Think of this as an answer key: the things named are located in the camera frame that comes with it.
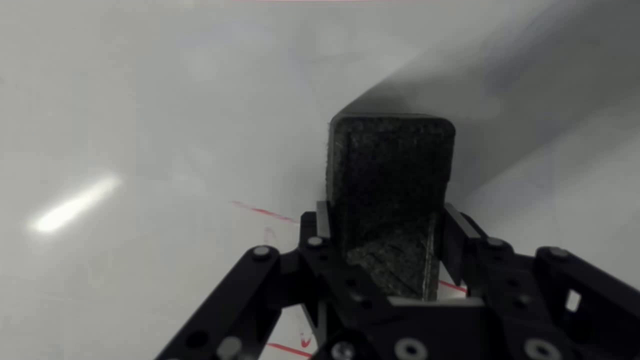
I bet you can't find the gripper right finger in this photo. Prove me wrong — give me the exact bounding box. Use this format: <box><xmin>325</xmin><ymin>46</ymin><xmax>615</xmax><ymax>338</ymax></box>
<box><xmin>442</xmin><ymin>202</ymin><xmax>640</xmax><ymax>360</ymax></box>

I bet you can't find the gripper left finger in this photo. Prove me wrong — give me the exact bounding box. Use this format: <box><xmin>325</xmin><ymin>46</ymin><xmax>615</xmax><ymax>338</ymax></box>
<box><xmin>155</xmin><ymin>201</ymin><xmax>392</xmax><ymax>360</ymax></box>

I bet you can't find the black felt whiteboard eraser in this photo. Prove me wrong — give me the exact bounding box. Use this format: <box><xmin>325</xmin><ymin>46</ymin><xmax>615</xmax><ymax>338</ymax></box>
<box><xmin>325</xmin><ymin>113</ymin><xmax>457</xmax><ymax>302</ymax></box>

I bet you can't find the whiteboard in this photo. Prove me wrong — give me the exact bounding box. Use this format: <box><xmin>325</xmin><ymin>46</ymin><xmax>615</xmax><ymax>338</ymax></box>
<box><xmin>0</xmin><ymin>0</ymin><xmax>640</xmax><ymax>360</ymax></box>

